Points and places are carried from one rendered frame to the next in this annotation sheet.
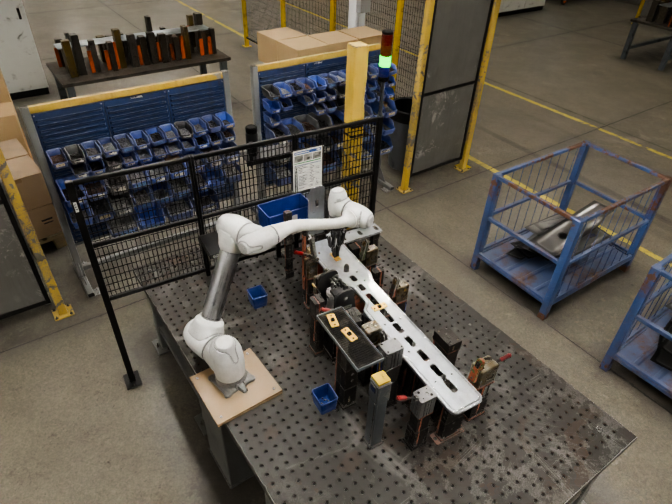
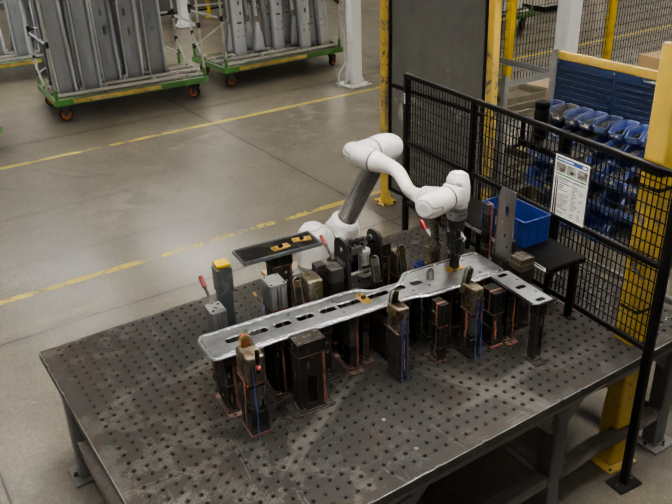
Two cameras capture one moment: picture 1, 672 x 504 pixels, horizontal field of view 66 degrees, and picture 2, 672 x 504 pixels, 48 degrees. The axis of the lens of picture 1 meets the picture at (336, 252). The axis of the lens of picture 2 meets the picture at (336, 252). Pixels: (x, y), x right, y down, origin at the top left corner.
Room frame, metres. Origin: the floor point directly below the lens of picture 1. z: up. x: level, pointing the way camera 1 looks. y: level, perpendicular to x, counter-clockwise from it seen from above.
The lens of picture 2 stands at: (2.04, -2.99, 2.63)
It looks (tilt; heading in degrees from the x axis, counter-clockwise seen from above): 27 degrees down; 94
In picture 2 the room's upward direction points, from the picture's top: 2 degrees counter-clockwise
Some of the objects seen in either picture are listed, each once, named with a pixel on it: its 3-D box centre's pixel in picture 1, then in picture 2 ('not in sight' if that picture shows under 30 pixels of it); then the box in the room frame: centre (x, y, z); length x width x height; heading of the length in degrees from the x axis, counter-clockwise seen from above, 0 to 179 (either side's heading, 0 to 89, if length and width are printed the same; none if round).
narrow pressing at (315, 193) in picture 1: (316, 211); (505, 223); (2.61, 0.13, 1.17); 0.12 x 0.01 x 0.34; 121
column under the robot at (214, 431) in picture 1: (238, 422); not in sight; (1.70, 0.51, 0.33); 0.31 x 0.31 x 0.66; 37
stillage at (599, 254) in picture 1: (565, 225); not in sight; (3.63, -1.92, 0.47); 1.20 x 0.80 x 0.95; 125
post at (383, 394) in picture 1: (376, 412); (226, 311); (1.39, -0.21, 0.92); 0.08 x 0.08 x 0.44; 31
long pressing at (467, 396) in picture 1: (382, 309); (360, 301); (1.97, -0.26, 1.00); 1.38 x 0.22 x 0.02; 31
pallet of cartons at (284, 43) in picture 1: (321, 93); not in sight; (5.88, 0.25, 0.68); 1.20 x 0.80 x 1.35; 129
